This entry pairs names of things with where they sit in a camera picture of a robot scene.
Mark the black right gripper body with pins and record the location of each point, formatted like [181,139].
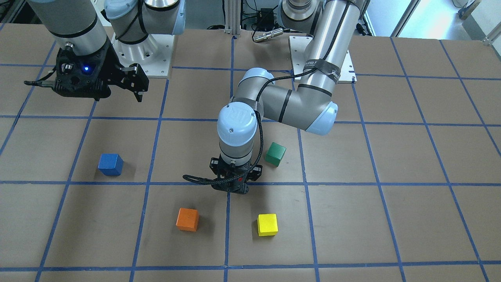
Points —
[113,69]

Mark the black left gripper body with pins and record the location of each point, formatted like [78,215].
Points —
[215,165]

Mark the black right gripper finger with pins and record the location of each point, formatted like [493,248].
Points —
[138,91]

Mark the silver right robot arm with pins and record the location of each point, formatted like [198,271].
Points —
[128,21]

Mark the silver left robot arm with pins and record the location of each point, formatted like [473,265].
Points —
[302,100]

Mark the green wooden block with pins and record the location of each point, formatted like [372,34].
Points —
[275,154]

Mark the orange wooden block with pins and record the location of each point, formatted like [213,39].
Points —
[187,219]

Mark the yellow wooden block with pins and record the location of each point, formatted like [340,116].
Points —
[267,224]

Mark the blue wooden block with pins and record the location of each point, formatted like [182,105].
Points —
[110,164]

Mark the silver metal cylinder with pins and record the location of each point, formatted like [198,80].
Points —
[260,38]

